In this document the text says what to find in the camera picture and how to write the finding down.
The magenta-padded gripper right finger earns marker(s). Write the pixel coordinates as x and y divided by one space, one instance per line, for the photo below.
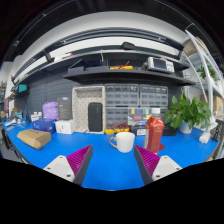
166 165

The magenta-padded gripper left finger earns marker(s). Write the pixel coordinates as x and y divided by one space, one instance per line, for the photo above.
58 165

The red drink bottle white cap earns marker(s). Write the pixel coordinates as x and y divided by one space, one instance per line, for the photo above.
154 133

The brown cardboard box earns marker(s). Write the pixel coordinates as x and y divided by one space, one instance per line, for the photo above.
33 138

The white carton box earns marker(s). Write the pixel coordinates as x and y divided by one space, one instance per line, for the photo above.
64 127

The blue box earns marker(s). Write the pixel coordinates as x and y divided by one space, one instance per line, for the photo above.
43 126

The white charger block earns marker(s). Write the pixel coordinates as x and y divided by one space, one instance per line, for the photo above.
204 138

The dark grey carton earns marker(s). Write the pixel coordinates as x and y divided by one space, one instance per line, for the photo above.
64 110

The green plant in white pot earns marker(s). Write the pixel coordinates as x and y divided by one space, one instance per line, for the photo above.
186 113

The purple bag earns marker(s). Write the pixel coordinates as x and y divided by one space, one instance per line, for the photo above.
50 110

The clear parts drawer cabinet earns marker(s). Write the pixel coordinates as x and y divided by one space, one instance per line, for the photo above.
138 115

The white perforated bin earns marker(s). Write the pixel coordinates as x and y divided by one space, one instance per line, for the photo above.
80 110

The black speaker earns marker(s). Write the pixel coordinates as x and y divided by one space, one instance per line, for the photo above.
95 116

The grey parts drawer cabinet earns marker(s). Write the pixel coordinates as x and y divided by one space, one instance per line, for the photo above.
116 116
121 95
153 95

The teal box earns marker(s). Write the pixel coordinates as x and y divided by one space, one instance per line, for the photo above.
22 88

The black workbench shelf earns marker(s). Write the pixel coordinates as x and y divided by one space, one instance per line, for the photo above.
133 77

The white shelf unit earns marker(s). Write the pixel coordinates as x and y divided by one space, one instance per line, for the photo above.
204 71

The white oscilloscope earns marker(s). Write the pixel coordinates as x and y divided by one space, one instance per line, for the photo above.
160 64

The yellow tool with red leads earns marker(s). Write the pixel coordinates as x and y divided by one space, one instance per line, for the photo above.
121 67

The black pouch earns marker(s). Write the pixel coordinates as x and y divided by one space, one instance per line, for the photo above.
128 46

